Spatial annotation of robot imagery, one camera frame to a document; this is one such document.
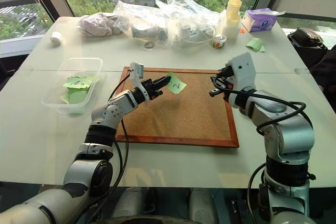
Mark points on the crumpled clear plastic bag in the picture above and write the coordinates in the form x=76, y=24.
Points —
x=131, y=14

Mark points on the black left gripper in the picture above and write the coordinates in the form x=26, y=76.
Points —
x=151, y=89

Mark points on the white tape roll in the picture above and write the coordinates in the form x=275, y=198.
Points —
x=56, y=39

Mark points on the large clear plastic bag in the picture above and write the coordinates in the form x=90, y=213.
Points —
x=189, y=11

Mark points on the purple tissue box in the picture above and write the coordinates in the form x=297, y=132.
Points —
x=258, y=20

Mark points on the small jar of beads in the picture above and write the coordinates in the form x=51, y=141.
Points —
x=219, y=42

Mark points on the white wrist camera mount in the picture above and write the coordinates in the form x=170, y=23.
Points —
x=137, y=69
x=245, y=69

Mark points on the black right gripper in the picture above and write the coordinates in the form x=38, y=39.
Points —
x=228, y=77

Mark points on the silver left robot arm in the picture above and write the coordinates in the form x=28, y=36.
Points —
x=105, y=113

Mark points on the wood framed cork board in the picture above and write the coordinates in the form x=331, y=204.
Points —
x=183, y=119

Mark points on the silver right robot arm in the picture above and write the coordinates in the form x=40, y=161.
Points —
x=288, y=134

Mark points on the plain green note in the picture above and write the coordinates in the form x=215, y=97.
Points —
x=76, y=96

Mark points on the green note with black writing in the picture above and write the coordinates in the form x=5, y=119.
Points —
x=77, y=82

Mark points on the silver rounded robot leg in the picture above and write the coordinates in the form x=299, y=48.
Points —
x=202, y=205
x=131, y=203

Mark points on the white and blue cylinder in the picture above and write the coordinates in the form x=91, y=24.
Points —
x=147, y=32

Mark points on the clear plastic box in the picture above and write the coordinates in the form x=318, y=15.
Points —
x=52, y=98

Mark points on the green note marked two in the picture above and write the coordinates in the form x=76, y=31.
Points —
x=177, y=86

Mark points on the stack of green notes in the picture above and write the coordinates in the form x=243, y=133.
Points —
x=256, y=45

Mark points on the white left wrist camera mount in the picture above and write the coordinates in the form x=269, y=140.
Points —
x=137, y=69

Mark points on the stack of yellow cups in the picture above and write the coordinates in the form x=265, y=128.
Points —
x=233, y=16

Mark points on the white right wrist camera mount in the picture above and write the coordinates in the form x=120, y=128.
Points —
x=245, y=69

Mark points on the orange pushpin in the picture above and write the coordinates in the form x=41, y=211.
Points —
x=241, y=31

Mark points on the pink cloth in plastic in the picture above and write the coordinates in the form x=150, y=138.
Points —
x=97, y=24

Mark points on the black bag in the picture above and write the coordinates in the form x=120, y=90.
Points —
x=305, y=37

